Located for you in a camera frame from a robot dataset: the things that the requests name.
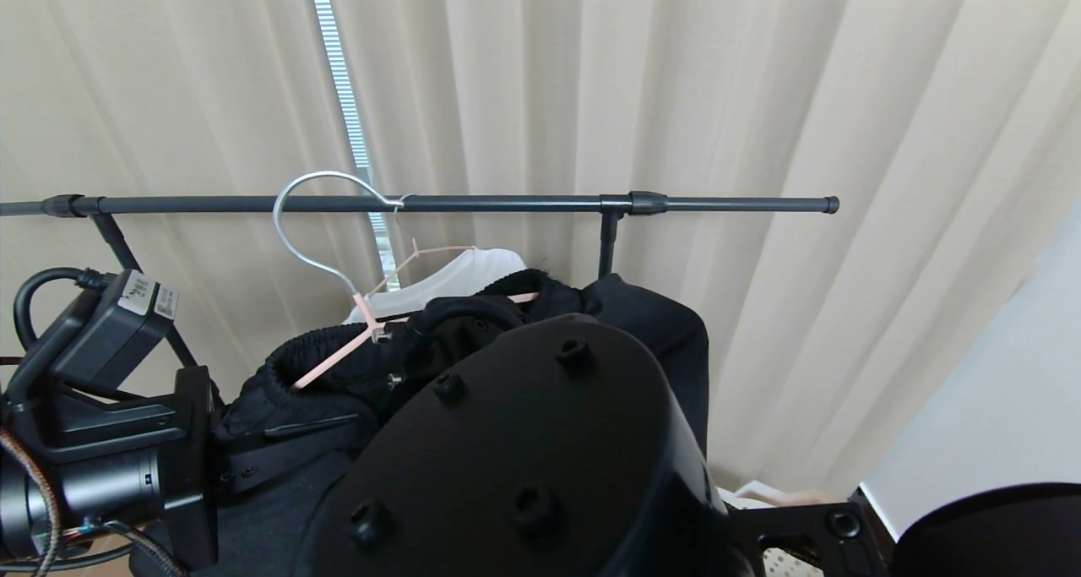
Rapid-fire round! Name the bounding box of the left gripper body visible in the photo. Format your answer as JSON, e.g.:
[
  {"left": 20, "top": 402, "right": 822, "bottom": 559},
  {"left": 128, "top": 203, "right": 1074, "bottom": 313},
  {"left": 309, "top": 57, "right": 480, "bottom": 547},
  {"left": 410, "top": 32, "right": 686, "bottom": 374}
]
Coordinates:
[{"left": 51, "top": 366, "right": 219, "bottom": 571}]

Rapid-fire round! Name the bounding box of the pink clothes hanger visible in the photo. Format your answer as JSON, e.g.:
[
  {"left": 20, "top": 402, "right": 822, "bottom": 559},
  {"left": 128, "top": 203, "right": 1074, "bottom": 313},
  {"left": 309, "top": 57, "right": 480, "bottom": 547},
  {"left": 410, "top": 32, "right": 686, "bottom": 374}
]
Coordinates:
[
  {"left": 272, "top": 170, "right": 541, "bottom": 392},
  {"left": 367, "top": 195, "right": 475, "bottom": 299}
]

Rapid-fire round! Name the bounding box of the white printed t-shirt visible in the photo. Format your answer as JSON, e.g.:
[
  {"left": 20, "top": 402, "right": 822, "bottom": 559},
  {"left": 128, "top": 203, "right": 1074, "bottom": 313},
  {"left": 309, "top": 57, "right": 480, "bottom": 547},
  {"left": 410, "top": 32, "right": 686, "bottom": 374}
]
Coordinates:
[{"left": 342, "top": 248, "right": 529, "bottom": 324}]

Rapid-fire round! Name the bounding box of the black garment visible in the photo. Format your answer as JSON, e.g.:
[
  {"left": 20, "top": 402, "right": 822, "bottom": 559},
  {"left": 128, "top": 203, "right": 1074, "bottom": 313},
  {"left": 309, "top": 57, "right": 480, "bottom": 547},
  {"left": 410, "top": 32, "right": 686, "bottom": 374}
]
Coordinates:
[{"left": 127, "top": 269, "right": 710, "bottom": 577}]

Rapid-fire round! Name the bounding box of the black clothes rack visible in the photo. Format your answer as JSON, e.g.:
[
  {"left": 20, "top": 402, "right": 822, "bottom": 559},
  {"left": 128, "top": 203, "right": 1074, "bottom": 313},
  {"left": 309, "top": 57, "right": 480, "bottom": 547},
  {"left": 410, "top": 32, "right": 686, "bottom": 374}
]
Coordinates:
[{"left": 0, "top": 193, "right": 841, "bottom": 392}]

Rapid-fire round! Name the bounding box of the white laundry basket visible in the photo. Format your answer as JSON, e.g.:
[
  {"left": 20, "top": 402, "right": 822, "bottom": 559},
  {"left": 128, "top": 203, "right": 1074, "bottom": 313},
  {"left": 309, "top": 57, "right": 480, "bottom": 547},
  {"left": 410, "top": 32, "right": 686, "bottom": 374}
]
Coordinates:
[{"left": 722, "top": 480, "right": 850, "bottom": 577}]

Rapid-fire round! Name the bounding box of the beige curtain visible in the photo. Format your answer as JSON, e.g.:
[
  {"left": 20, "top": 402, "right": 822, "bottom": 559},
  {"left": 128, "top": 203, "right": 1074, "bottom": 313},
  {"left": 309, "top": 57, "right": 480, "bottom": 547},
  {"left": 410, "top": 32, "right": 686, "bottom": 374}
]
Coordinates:
[{"left": 0, "top": 0, "right": 1081, "bottom": 510}]

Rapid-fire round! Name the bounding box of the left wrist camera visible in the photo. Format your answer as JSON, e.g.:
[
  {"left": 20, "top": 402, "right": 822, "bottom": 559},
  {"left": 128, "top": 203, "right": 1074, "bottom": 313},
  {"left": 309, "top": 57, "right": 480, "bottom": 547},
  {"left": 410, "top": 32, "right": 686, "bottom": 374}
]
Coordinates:
[{"left": 4, "top": 269, "right": 188, "bottom": 453}]

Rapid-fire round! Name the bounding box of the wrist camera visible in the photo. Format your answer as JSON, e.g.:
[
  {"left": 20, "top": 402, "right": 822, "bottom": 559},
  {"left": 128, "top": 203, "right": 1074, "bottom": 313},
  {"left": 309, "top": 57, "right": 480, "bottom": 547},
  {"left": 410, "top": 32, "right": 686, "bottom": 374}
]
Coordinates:
[
  {"left": 376, "top": 311, "right": 508, "bottom": 417},
  {"left": 4, "top": 269, "right": 188, "bottom": 453}
]

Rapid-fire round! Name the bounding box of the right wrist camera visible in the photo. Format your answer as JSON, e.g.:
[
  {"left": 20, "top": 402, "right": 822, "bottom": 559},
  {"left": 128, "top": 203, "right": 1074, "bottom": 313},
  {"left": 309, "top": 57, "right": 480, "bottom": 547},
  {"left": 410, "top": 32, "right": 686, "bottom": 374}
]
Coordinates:
[{"left": 376, "top": 311, "right": 508, "bottom": 417}]

